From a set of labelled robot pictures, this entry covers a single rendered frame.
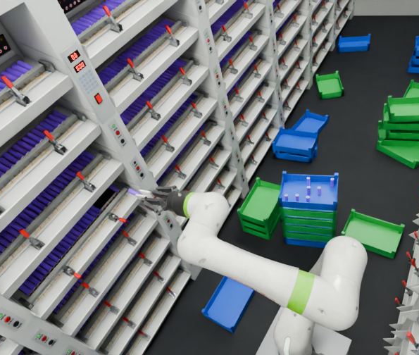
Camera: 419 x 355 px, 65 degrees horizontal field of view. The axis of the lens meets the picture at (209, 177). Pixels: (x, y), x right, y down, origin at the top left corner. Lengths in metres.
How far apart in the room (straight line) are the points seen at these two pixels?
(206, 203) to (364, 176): 1.72
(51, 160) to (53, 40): 0.37
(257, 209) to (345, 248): 1.21
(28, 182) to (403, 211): 2.09
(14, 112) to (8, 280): 0.54
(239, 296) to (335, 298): 1.18
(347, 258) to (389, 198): 1.46
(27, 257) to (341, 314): 0.99
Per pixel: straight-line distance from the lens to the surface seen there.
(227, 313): 2.08
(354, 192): 2.48
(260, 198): 2.25
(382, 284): 2.15
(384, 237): 2.29
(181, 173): 1.74
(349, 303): 0.99
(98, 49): 1.27
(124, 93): 1.37
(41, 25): 1.14
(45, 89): 1.16
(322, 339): 1.60
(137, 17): 1.41
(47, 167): 1.20
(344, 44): 4.07
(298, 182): 1.99
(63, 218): 1.31
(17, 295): 1.48
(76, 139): 1.25
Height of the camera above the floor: 1.92
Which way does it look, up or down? 45 degrees down
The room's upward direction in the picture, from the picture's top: 20 degrees counter-clockwise
